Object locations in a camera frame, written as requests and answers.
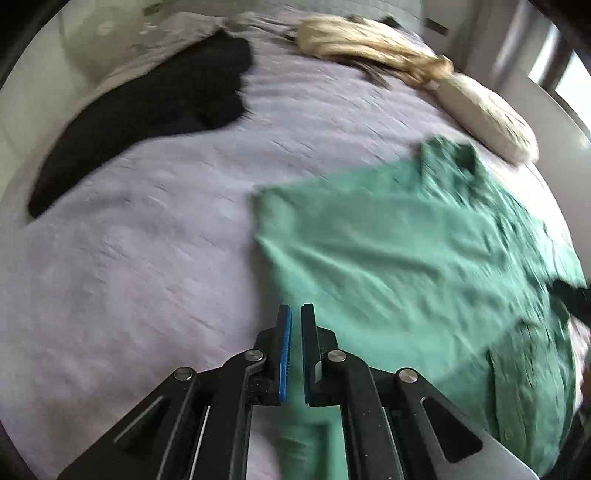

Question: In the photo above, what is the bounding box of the cream pillow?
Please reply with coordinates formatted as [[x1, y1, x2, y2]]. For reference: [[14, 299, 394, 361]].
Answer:
[[436, 74, 539, 165]]

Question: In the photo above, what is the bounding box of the black garment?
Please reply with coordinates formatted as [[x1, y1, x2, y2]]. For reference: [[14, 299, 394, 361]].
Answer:
[[27, 29, 253, 218]]

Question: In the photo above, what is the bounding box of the green shirt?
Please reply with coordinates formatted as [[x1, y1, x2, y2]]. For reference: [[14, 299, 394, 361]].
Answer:
[[256, 137, 585, 475]]

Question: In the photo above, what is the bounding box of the beige knitted blanket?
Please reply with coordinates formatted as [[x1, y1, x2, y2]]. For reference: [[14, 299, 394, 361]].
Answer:
[[295, 15, 455, 88]]

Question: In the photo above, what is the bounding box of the lavender quilted bedspread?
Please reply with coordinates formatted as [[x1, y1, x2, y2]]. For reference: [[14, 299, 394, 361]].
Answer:
[[1, 10, 573, 479]]

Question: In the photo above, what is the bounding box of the window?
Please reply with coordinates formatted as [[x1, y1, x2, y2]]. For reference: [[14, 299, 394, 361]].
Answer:
[[528, 24, 591, 138]]

